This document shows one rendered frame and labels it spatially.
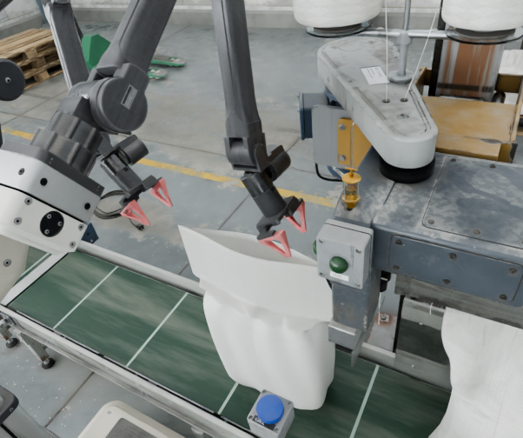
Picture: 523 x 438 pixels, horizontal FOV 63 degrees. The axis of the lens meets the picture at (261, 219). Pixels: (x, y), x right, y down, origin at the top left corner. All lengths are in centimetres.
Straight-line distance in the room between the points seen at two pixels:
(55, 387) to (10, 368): 30
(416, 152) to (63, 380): 201
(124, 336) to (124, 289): 26
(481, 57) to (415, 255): 51
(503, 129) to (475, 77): 17
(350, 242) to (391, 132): 20
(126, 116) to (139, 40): 12
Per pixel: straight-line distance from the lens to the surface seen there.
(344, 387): 158
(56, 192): 62
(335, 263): 65
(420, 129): 73
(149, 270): 204
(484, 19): 79
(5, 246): 79
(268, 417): 101
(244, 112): 87
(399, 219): 67
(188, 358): 171
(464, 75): 106
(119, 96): 66
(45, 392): 238
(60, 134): 65
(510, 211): 72
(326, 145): 109
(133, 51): 71
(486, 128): 93
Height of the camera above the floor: 176
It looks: 39 degrees down
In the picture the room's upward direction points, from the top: 9 degrees counter-clockwise
